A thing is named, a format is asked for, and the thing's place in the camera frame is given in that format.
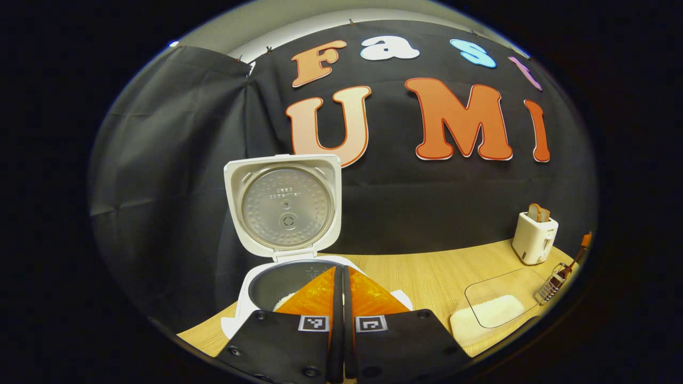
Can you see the white rice cooker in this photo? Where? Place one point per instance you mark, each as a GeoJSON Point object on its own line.
{"type": "Point", "coordinates": [285, 208]}

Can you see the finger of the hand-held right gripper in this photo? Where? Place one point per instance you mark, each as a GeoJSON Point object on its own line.
{"type": "Point", "coordinates": [586, 240]}

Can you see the brown wooden spoon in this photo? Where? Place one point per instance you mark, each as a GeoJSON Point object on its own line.
{"type": "Point", "coordinates": [573, 262]}

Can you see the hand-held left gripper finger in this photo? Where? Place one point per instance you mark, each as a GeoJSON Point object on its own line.
{"type": "Point", "coordinates": [347, 330]}
{"type": "Point", "coordinates": [337, 325]}

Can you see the clear dish of white rice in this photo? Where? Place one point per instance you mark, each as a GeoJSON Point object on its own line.
{"type": "Point", "coordinates": [493, 312]}

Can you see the toast bread slice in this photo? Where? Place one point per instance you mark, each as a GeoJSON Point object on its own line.
{"type": "Point", "coordinates": [533, 212]}
{"type": "Point", "coordinates": [544, 215]}

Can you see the white toaster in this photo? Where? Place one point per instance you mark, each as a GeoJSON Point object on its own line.
{"type": "Point", "coordinates": [533, 240]}

